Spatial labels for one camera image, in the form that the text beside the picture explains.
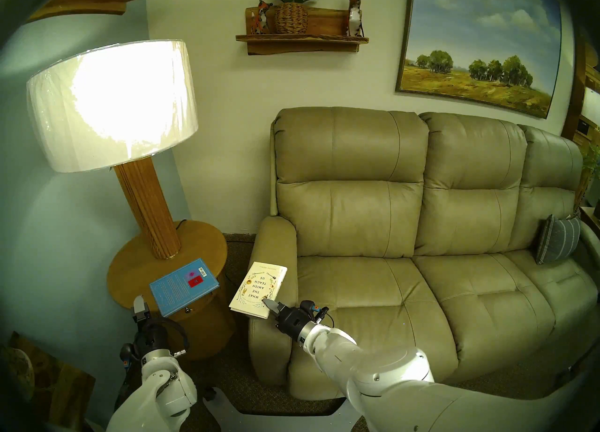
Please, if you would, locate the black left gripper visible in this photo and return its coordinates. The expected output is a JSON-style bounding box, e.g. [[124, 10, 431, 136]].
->
[[133, 295, 169, 356]]

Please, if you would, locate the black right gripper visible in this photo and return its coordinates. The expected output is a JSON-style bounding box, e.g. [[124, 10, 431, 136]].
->
[[262, 297, 315, 340]]

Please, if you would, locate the cream book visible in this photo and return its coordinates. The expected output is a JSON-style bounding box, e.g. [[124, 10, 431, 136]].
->
[[229, 261, 288, 319]]

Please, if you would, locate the blue book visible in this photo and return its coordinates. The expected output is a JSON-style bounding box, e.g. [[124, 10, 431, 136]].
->
[[150, 258, 220, 318]]

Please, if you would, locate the beige leather sofa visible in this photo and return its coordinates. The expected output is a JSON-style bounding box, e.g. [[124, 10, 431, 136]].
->
[[247, 106, 600, 401]]

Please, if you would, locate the round wooden side table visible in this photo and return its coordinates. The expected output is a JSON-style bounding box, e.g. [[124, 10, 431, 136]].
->
[[107, 220, 236, 360]]

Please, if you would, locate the rustic wooden crate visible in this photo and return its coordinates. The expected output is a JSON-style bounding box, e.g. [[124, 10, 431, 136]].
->
[[9, 332, 97, 429]]

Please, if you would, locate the round mottled stone object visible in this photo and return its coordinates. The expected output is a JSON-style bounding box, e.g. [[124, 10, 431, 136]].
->
[[0, 347, 36, 401]]

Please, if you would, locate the wooden table lamp white shade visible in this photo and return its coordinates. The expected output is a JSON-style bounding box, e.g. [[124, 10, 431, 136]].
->
[[27, 39, 198, 260]]

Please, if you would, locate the grey striped cushion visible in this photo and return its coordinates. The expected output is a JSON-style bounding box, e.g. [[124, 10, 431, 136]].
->
[[536, 214, 582, 265]]

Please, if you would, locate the green plant in woven basket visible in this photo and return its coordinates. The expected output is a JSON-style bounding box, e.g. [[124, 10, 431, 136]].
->
[[262, 0, 322, 34]]

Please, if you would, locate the framed landscape painting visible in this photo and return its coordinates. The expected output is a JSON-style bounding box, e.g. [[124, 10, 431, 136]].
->
[[395, 0, 563, 120]]

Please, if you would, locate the leafy potted plant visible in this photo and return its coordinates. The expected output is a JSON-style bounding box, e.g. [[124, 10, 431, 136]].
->
[[574, 145, 600, 218]]

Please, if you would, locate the wooden cabinet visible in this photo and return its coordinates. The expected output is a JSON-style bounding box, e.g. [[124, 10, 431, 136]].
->
[[561, 37, 600, 155]]

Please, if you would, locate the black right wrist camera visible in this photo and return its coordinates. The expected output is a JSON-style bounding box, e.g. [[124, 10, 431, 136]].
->
[[300, 301, 330, 325]]

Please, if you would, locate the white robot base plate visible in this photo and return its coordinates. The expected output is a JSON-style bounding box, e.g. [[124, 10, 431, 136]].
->
[[202, 387, 361, 432]]

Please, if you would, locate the rustic wooden wall shelf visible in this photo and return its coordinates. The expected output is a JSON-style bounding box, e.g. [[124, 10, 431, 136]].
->
[[235, 7, 369, 55]]

